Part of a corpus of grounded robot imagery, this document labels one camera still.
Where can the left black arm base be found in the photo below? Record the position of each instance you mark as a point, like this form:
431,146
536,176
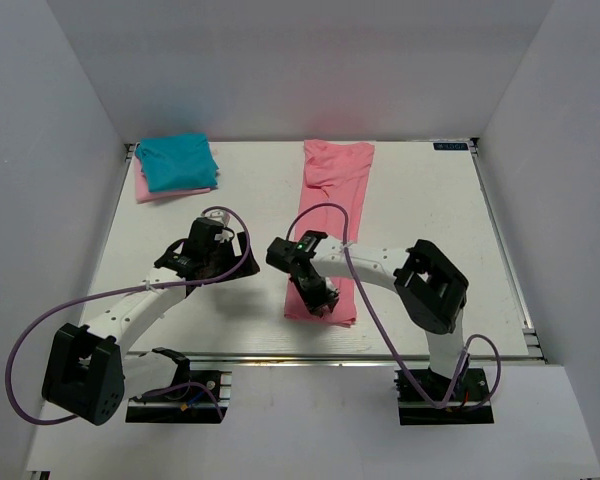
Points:
166,387

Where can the folded teal t shirt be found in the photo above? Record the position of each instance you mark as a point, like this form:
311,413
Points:
182,144

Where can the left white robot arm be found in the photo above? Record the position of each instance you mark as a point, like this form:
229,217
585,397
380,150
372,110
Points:
91,371

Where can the blue table label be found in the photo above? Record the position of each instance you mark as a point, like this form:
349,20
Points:
450,146

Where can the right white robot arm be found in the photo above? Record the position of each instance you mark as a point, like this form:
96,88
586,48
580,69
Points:
431,288

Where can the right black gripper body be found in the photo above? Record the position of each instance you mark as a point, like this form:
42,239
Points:
315,293

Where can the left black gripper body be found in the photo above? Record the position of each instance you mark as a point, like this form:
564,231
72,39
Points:
225,260

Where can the folded pink t shirt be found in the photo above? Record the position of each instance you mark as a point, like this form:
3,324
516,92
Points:
159,175

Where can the pink t shirt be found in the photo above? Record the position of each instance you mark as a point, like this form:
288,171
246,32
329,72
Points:
159,175
335,179

